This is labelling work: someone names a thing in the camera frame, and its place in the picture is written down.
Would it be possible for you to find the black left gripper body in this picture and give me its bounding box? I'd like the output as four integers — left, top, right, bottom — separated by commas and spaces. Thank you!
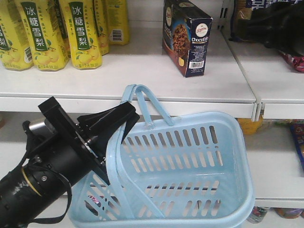
21, 96, 111, 185

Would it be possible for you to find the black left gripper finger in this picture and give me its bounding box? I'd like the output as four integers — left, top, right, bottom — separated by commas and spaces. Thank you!
77, 102, 135, 152
121, 114, 140, 142

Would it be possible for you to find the light blue plastic shopping basket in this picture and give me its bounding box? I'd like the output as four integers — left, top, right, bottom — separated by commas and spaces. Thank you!
68, 84, 255, 228

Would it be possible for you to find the dark blue chocolate cookie box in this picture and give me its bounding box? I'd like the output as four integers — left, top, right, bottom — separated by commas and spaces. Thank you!
162, 0, 213, 77

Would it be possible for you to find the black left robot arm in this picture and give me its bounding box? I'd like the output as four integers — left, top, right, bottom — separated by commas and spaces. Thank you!
0, 97, 139, 228

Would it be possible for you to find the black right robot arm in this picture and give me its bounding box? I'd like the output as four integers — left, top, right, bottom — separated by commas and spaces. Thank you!
123, 0, 304, 118

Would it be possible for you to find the yellow pear drink bottle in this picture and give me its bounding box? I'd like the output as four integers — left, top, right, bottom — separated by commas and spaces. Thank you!
15, 0, 68, 71
59, 0, 102, 70

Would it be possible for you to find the rear yellow drink bottle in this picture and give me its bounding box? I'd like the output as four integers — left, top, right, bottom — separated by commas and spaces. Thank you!
93, 0, 130, 55

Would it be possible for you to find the yellow snack package lower shelf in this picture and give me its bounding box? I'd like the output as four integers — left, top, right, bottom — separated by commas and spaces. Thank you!
237, 116, 263, 135

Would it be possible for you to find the white store shelf unit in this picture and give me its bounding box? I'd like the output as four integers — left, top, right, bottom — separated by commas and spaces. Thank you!
0, 0, 304, 228

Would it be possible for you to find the blue cracker bag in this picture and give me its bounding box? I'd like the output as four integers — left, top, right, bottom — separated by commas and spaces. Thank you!
290, 123, 304, 170

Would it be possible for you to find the round biscuit package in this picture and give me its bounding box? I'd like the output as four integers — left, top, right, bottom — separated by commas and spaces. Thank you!
231, 0, 301, 23

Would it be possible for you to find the maroon cracker package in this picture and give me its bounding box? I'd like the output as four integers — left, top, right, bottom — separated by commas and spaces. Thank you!
279, 51, 304, 73

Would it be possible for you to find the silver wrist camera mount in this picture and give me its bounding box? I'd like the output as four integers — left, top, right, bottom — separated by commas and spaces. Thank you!
29, 118, 57, 137

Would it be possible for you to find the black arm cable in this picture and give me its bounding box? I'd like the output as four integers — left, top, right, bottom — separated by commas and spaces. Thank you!
21, 152, 72, 224

